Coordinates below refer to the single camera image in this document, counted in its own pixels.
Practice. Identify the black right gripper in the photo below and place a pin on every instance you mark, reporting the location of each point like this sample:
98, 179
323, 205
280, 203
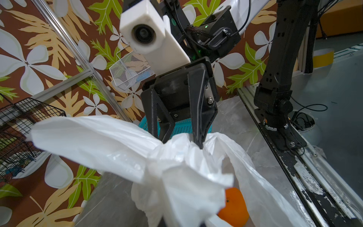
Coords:
190, 88

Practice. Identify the white printed bag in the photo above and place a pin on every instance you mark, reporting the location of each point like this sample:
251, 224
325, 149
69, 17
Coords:
177, 181

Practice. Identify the orange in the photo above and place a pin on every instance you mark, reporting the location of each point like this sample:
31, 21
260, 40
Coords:
235, 211

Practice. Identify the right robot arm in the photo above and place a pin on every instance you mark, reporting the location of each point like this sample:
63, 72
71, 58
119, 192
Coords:
219, 33

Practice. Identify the teal plastic basket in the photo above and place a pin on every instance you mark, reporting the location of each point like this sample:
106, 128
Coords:
184, 126

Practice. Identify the white wire basket right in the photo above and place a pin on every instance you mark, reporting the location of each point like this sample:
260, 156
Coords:
130, 70

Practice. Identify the black wire basket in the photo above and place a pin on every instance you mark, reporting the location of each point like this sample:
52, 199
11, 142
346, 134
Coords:
17, 119

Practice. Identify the aluminium frame post right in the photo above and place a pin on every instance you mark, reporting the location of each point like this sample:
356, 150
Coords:
66, 38

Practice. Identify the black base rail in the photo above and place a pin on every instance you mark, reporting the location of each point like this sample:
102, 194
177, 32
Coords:
326, 197

